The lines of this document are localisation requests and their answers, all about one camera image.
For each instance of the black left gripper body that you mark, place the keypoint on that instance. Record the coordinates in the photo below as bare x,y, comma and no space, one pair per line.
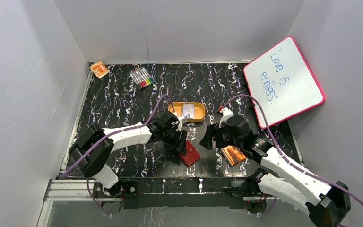
175,141

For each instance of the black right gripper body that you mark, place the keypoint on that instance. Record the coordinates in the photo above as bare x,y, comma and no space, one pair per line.
223,137

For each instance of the red leather card holder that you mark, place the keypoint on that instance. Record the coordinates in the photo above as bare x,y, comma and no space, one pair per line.
190,155

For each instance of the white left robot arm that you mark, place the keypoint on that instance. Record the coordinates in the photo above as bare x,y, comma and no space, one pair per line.
91,151

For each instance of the silver credit card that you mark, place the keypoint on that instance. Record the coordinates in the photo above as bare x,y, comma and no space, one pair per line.
188,110

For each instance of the small orange card box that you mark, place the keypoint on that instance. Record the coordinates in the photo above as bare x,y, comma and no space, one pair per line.
99,69

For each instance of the orange book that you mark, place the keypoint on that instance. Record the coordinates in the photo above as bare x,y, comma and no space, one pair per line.
233,155

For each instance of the orange oval tray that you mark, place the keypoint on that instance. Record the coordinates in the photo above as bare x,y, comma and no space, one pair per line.
200,111

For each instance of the pack of coloured markers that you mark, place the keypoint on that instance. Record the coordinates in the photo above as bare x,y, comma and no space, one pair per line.
141,77

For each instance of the pink framed whiteboard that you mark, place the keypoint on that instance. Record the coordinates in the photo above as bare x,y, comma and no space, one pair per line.
283,83

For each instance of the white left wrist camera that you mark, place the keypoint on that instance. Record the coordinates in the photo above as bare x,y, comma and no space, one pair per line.
180,122

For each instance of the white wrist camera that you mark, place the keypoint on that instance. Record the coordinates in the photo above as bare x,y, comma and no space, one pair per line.
180,122
225,113

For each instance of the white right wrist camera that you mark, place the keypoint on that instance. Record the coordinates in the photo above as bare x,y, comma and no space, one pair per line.
225,113

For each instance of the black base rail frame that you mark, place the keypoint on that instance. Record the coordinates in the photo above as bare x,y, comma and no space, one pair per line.
147,192

